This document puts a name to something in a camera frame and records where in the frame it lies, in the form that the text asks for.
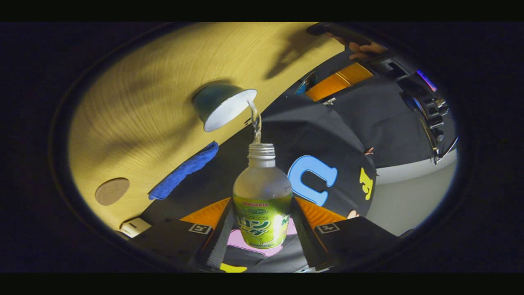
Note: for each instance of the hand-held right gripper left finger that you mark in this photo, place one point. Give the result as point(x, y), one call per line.
point(219, 241)

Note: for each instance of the clear water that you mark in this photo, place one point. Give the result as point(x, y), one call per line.
point(256, 121)

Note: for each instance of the white toaster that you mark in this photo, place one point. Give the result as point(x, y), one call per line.
point(136, 227)

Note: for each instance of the silver water bottle green label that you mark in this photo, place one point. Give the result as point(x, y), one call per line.
point(262, 192)

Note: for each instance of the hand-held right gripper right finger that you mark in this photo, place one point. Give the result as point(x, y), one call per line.
point(305, 241)

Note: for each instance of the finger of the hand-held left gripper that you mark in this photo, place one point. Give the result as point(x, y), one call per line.
point(339, 80)

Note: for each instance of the red clip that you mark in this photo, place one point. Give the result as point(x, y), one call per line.
point(369, 150)

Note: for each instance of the white teacup with teal outside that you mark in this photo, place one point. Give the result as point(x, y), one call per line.
point(227, 112)

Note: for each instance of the white clip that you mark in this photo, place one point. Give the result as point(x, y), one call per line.
point(328, 100)

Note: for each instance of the round brown coaster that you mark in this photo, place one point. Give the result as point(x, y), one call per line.
point(112, 191)

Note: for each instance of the blue towel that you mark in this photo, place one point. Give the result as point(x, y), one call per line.
point(184, 172)

